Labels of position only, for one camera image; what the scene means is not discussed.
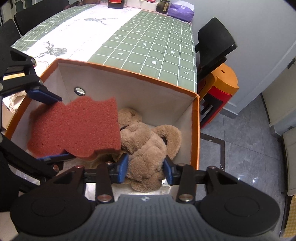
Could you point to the purple tissue pack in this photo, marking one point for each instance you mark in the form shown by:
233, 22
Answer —
181, 10

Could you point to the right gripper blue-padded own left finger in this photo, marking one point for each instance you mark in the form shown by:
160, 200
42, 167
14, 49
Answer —
104, 176

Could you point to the black chair far right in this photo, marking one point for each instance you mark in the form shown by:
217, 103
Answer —
29, 18

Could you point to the orange storage box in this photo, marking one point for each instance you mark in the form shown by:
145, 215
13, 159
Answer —
158, 103

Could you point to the white box under bottles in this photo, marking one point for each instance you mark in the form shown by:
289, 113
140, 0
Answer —
142, 4

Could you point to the dark glass jar gold label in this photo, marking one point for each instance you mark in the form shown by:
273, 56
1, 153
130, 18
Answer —
162, 6

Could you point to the orange red stool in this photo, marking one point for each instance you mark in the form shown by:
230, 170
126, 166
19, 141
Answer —
216, 89

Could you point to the brown liquor bottle red label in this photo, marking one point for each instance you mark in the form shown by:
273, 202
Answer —
116, 4

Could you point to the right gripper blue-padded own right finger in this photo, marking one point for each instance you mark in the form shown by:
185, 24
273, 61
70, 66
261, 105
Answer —
183, 176

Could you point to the cream cloth oven mitt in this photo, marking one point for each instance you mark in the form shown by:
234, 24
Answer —
13, 101

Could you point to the black chair near wall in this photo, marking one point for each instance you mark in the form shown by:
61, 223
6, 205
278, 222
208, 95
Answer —
214, 44

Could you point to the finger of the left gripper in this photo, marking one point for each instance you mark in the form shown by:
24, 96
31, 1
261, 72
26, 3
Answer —
18, 74
45, 167

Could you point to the black chair far left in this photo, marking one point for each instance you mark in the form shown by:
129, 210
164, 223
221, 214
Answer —
9, 33

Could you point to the brown plush toy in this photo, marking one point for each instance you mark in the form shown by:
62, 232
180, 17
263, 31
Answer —
146, 148

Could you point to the red sponge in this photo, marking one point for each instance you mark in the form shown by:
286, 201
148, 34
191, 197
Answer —
83, 128

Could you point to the green grid tablecloth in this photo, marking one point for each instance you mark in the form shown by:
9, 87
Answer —
154, 45

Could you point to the white deer table runner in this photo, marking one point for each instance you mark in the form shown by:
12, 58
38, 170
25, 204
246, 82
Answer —
74, 34

